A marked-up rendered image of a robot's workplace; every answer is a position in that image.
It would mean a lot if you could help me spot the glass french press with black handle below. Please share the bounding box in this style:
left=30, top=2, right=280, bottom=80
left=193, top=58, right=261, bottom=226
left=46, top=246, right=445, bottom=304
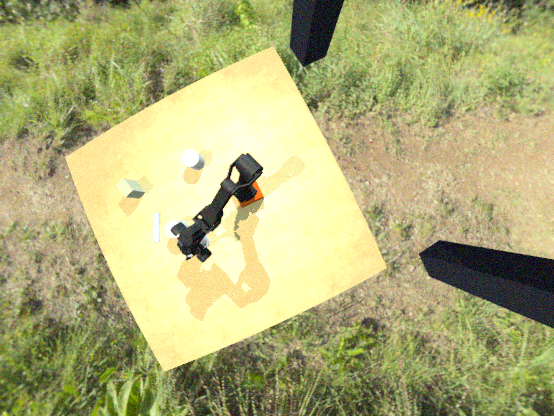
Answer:
left=185, top=235, right=209, bottom=261

